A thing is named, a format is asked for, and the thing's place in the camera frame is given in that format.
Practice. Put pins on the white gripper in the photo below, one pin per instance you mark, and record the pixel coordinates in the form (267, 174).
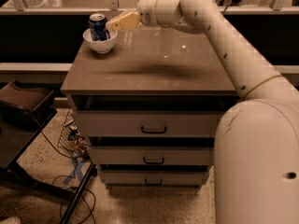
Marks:
(147, 9)

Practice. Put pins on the blue pepsi can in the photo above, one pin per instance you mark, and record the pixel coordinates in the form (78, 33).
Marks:
(97, 23)

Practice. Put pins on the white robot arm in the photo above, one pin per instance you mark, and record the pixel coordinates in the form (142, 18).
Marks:
(256, 152)

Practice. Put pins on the white ceramic bowl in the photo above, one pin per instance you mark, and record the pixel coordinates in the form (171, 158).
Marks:
(101, 46)

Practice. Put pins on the grey drawer cabinet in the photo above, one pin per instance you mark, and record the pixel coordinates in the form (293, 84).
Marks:
(150, 70)

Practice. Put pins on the black side table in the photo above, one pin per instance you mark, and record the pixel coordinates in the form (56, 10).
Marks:
(25, 112)

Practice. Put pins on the top drawer with black handle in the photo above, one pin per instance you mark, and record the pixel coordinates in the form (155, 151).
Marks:
(146, 124)

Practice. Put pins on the drawer with black handle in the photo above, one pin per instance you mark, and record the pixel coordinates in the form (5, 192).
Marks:
(151, 155)
(146, 124)
(153, 178)

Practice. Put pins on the wire mesh basket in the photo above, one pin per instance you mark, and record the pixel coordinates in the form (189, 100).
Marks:
(71, 142)

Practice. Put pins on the middle drawer with black handle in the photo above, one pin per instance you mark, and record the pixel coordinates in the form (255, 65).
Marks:
(151, 155)

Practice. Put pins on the bottom drawer with black handle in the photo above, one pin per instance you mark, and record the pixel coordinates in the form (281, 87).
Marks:
(153, 178)

